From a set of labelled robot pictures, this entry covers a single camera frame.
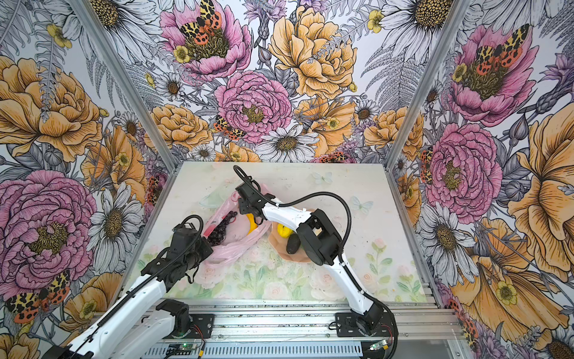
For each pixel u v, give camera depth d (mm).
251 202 776
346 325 738
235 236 960
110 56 813
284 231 894
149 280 531
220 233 922
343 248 586
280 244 903
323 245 588
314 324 762
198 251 728
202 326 735
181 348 711
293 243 920
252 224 964
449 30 759
